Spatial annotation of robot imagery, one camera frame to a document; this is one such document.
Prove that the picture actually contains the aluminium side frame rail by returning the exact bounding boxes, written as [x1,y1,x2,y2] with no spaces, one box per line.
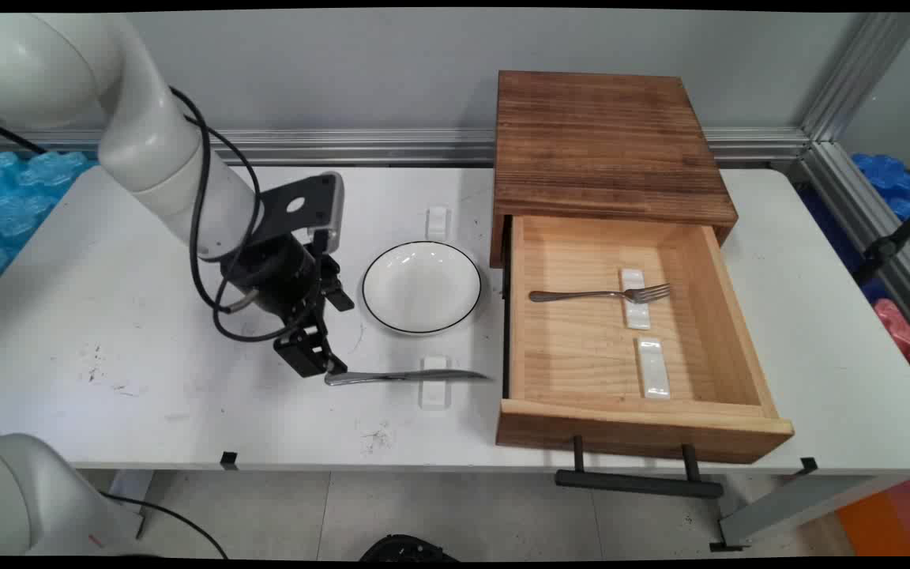
[793,140,910,358]

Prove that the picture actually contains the black floor cable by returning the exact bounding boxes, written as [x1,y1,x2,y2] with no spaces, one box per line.
[98,492,229,560]

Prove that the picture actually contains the dark blue padding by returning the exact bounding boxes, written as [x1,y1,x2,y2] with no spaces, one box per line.
[803,153,910,303]

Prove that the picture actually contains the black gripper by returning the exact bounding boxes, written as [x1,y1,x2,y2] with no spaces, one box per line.
[220,235,355,379]

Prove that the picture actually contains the dark wooden cabinet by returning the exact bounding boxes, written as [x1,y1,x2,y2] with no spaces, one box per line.
[489,70,739,270]

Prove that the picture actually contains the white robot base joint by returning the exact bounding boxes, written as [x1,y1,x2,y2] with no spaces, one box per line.
[0,432,149,558]

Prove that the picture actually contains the light wooden drawer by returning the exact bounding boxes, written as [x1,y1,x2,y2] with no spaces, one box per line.
[495,214,796,465]

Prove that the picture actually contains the orange box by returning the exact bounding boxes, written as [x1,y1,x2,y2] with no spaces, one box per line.
[835,475,910,557]

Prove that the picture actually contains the grey table leg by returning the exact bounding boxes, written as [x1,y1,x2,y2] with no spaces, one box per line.
[106,469,156,540]
[709,473,910,552]

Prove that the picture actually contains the light blue bubble wrap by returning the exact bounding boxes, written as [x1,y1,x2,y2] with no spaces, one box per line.
[0,150,100,306]

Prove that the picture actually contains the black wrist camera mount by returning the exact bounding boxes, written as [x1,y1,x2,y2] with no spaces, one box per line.
[253,172,344,254]

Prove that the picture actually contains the black drawer handle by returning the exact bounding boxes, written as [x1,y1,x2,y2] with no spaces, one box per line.
[554,434,725,500]

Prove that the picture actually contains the white plate with black rim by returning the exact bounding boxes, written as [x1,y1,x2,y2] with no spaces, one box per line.
[361,240,483,335]

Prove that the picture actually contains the black round floor object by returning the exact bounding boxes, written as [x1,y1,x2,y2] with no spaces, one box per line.
[359,534,461,563]

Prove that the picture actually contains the silver fork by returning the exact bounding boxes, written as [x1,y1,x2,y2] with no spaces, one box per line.
[528,283,673,306]

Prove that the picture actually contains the red plastic object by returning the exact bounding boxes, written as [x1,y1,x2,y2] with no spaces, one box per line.
[873,298,910,364]

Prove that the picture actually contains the aluminium frame post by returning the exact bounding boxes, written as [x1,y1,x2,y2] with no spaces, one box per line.
[799,12,910,144]

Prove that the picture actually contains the silver table knife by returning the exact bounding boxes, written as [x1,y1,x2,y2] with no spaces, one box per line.
[324,368,492,387]

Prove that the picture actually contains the horizontal aluminium frame rail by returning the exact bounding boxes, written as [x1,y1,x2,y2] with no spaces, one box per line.
[0,126,811,168]

